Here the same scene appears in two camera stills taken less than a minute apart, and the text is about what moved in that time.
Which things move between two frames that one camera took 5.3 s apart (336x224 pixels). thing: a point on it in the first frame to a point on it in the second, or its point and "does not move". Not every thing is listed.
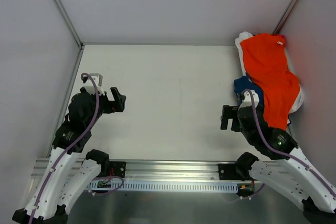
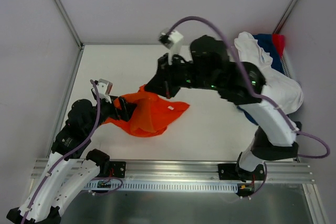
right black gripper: [234, 118] to [166, 76]
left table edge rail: [65, 99] does not move
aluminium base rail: [157, 171] does not move
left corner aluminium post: [61, 9] does not move
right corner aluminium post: [287, 12] does not move
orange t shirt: [265, 59] to [152, 115]
